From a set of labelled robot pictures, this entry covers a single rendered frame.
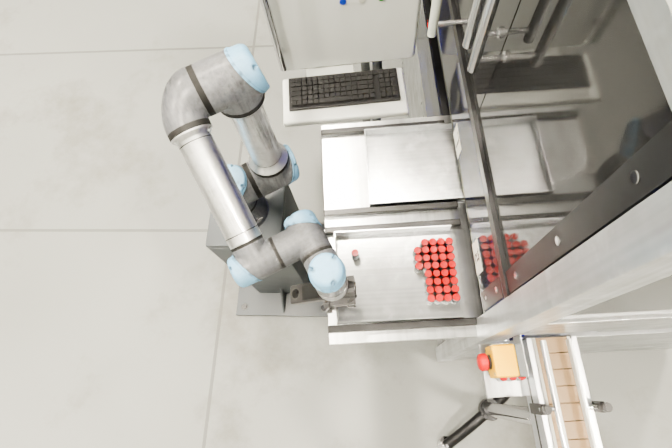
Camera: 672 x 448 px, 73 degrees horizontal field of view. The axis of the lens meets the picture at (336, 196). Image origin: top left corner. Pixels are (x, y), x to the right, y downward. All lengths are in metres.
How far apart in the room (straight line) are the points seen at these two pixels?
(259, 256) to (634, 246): 0.68
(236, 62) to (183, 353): 1.63
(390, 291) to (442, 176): 0.39
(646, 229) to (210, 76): 0.80
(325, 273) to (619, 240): 0.54
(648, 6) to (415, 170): 0.99
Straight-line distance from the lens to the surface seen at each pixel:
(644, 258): 0.57
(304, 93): 1.68
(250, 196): 1.36
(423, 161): 1.46
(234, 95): 1.02
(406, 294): 1.32
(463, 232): 1.39
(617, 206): 0.61
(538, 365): 1.31
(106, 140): 2.95
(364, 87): 1.67
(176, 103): 1.01
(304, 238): 0.98
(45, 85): 3.41
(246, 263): 0.99
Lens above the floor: 2.17
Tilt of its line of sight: 66 degrees down
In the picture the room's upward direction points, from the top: 11 degrees counter-clockwise
